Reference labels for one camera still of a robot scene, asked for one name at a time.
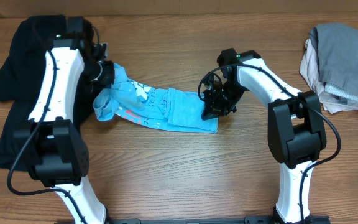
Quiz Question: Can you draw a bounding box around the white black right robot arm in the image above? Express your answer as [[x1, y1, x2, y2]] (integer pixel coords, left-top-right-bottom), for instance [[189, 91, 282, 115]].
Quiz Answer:
[[198, 48, 329, 223]]

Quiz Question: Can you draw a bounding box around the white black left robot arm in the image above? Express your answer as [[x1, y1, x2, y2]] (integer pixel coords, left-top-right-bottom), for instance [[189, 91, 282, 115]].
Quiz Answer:
[[7, 31, 114, 223]]

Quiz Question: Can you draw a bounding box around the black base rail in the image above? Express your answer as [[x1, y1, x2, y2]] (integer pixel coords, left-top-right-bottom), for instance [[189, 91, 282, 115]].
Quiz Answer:
[[106, 215, 280, 224]]

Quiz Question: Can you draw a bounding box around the grey folded garment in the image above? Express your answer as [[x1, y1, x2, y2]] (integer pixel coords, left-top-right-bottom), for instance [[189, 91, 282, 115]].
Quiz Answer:
[[309, 23, 358, 103]]

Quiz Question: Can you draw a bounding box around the light blue printed t-shirt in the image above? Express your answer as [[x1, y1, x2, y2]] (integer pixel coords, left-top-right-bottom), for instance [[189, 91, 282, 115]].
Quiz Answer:
[[93, 64, 218, 134]]

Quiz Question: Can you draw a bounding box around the black t-shirt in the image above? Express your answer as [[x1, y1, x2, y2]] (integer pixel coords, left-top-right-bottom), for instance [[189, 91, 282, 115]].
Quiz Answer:
[[0, 14, 105, 172]]

